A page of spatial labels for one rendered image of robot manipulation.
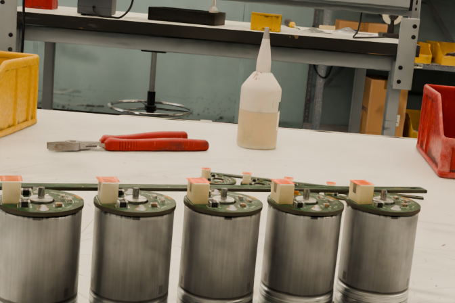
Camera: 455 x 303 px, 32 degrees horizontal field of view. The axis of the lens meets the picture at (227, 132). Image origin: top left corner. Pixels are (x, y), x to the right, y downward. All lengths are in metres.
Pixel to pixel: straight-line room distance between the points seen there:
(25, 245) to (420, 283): 0.21
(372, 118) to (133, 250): 4.19
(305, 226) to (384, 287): 0.04
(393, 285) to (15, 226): 0.12
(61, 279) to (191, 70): 4.49
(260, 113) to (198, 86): 4.08
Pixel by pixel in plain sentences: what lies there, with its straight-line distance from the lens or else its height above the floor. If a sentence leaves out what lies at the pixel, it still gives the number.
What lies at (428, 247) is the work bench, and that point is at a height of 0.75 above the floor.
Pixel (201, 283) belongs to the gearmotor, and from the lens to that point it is 0.25.
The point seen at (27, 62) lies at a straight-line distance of 0.66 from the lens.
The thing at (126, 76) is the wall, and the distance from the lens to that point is 4.74.
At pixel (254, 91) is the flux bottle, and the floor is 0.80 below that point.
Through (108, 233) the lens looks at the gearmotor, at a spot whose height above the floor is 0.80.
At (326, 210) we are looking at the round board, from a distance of 0.25.
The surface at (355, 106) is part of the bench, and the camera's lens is 3.32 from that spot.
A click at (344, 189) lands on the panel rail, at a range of 0.28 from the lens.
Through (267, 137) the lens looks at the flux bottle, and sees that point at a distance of 0.65.
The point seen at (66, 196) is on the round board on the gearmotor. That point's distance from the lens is 0.24.
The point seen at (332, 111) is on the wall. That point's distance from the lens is 4.80.
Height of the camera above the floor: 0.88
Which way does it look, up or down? 10 degrees down
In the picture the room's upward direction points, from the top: 5 degrees clockwise
